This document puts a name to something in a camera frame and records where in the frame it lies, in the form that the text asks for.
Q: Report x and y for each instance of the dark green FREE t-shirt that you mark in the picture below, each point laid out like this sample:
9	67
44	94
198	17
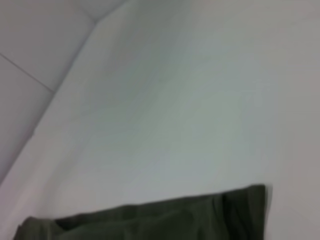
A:
162	220

